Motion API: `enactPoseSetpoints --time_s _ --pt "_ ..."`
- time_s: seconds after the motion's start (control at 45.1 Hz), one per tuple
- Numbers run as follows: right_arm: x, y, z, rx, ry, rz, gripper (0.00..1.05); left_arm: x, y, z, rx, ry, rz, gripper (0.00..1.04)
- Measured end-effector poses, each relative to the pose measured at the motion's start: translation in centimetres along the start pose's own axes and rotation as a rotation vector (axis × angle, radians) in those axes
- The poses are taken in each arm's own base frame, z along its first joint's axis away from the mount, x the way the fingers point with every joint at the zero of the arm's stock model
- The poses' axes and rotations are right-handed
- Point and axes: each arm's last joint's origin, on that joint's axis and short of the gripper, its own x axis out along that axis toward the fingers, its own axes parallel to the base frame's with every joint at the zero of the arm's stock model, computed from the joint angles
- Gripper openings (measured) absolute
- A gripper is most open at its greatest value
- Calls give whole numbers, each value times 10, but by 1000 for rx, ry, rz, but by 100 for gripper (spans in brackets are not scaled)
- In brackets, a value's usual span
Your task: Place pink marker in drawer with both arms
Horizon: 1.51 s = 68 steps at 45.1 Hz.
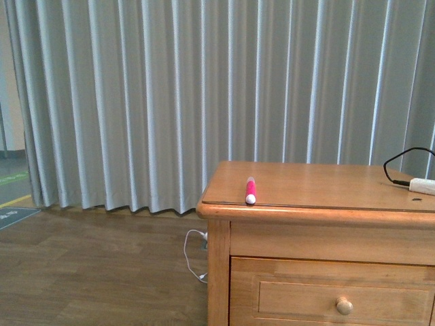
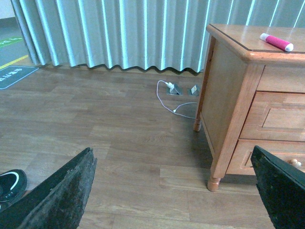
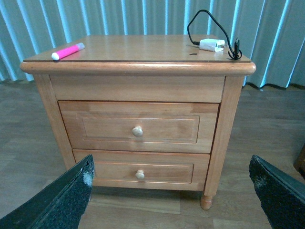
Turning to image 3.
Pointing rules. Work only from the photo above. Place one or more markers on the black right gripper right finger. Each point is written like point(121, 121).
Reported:
point(282, 197)

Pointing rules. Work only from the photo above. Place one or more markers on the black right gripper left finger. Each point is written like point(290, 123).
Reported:
point(58, 206)

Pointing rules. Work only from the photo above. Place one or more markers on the drawer round knob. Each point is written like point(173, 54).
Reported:
point(137, 131)
point(140, 174)

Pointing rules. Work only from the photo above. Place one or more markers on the wooden drawer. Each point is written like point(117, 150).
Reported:
point(130, 126)
point(173, 171)

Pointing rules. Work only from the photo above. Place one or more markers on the pink marker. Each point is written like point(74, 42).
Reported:
point(58, 55)

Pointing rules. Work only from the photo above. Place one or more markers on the wooden nightstand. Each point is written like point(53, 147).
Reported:
point(143, 69)

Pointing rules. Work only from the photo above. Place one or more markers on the grey pleated curtain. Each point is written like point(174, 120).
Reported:
point(271, 32)

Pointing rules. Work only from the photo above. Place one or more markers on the white charger adapter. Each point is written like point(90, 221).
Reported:
point(213, 45)

